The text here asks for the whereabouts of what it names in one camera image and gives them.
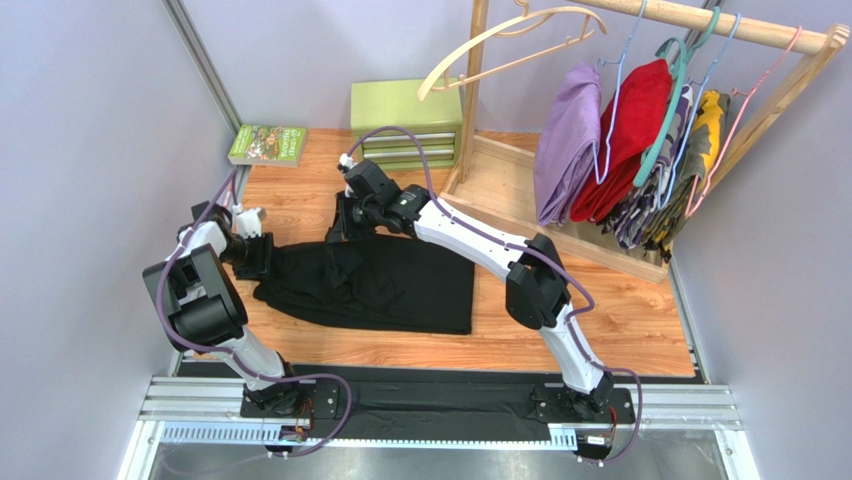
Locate green drawer box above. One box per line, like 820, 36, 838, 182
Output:
350, 79, 463, 171

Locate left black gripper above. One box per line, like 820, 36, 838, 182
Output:
220, 230, 285, 281

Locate green book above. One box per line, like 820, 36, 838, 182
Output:
228, 124, 309, 168

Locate aluminium corner post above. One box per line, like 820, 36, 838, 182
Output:
162, 0, 241, 134

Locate red garment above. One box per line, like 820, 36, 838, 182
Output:
569, 59, 673, 222

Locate wooden clothes rack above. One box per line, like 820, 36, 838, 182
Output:
418, 1, 851, 283

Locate teal hanger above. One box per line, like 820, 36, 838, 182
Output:
633, 1, 721, 187

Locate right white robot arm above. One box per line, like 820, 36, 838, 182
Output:
326, 154, 614, 420

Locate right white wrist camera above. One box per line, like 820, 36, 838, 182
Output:
337, 153, 356, 174

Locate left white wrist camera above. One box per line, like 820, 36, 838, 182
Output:
231, 204, 267, 239

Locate light blue wire hanger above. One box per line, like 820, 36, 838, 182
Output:
654, 14, 742, 212

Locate cream plastic hanger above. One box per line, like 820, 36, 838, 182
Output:
416, 1, 609, 101

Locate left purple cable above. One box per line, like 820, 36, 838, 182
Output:
154, 169, 354, 461

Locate yellow grey garment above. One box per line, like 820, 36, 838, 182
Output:
642, 90, 731, 262

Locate black trousers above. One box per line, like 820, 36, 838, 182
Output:
253, 235, 475, 336

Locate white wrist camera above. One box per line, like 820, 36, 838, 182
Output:
337, 153, 356, 174
231, 204, 267, 239

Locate pink wire hanger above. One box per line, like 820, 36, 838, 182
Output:
683, 26, 804, 219

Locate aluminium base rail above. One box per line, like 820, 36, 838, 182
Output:
116, 373, 763, 480

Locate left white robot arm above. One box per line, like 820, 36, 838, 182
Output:
143, 202, 305, 416

